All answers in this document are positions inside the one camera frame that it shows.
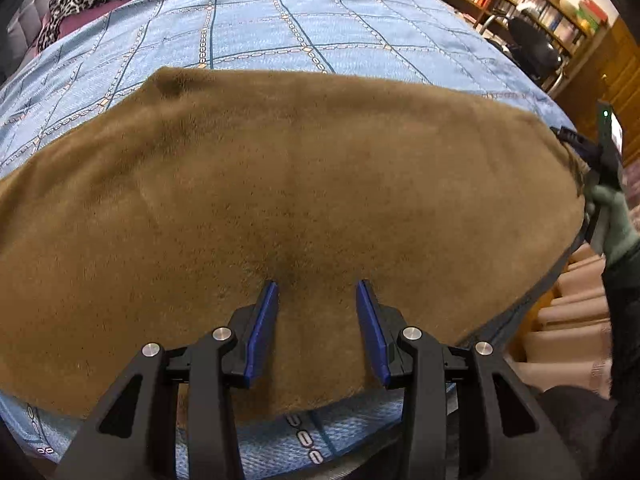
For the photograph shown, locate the brown fleece pants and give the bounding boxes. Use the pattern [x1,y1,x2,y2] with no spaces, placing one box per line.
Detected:
[1,68,585,420]

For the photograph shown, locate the green gloved right hand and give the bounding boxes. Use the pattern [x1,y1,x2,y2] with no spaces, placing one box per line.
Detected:
[585,184,639,266]

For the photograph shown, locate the wooden door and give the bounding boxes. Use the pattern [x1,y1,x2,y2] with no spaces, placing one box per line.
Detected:
[555,18,640,165]

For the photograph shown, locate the black office chair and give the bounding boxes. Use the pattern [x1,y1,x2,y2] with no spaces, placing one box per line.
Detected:
[480,13,564,94]

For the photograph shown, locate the pink curtain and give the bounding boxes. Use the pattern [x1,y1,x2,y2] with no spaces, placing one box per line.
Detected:
[504,244,612,399]

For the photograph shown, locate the wooden bookshelf with books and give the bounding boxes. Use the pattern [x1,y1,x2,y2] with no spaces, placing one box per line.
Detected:
[452,0,610,58]

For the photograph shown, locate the blue patterned bed cover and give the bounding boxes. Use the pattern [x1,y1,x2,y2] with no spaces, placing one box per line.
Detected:
[1,0,574,479]

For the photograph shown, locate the grey upholstered headboard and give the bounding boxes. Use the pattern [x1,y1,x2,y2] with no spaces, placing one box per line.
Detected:
[4,0,51,70]

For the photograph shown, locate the pink quilt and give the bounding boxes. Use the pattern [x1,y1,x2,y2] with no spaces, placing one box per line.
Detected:
[29,0,134,54]

